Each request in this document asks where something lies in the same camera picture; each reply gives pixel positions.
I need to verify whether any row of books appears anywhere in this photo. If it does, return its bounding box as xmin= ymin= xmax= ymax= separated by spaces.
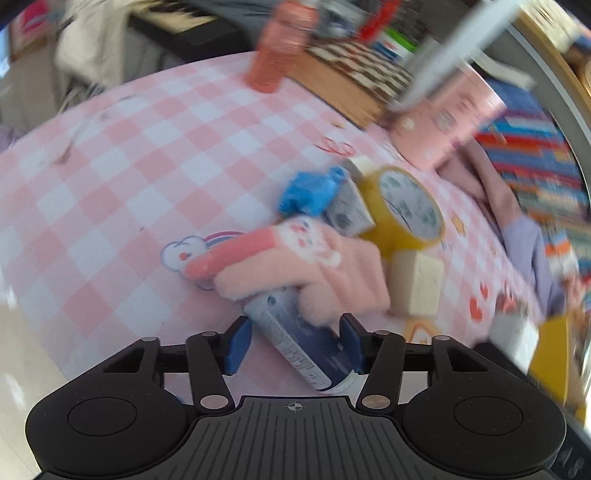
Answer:
xmin=476 ymin=79 xmax=590 ymax=280

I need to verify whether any blue crumpled wrapper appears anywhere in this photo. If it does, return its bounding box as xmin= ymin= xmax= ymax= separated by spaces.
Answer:
xmin=279 ymin=166 xmax=349 ymax=218

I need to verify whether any purple pink cloth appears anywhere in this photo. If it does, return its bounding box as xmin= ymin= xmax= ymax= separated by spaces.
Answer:
xmin=437 ymin=140 xmax=567 ymax=317

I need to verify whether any yellow tape roll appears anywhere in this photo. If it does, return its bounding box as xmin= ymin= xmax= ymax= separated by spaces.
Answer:
xmin=358 ymin=166 xmax=446 ymax=260

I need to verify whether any pink cylinder container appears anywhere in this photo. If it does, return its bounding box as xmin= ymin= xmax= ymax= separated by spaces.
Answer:
xmin=391 ymin=65 xmax=506 ymax=171

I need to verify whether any small printed carton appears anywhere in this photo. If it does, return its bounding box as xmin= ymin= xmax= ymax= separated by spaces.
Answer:
xmin=325 ymin=178 xmax=377 ymax=237

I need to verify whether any cream white block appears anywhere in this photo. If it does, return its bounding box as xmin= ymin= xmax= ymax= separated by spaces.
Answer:
xmin=387 ymin=250 xmax=445 ymax=318

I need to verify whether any dark blue spray bottle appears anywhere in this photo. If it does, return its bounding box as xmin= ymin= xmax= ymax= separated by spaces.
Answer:
xmin=243 ymin=287 xmax=362 ymax=394

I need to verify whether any pink checkered tablecloth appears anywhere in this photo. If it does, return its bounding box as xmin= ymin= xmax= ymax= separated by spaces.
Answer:
xmin=0 ymin=50 xmax=555 ymax=402

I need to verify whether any pink spray bottle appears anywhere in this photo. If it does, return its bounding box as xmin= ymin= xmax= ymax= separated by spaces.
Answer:
xmin=245 ymin=1 xmax=318 ymax=94

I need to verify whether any yellow cardboard box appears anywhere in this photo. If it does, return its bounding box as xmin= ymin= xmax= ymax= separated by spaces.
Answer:
xmin=529 ymin=314 xmax=587 ymax=425

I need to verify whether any pink knit glove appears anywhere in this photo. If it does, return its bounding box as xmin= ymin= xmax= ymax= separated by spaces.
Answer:
xmin=183 ymin=216 xmax=390 ymax=328

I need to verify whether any wooden chess box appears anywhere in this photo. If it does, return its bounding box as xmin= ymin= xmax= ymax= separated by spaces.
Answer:
xmin=288 ymin=39 xmax=412 ymax=130

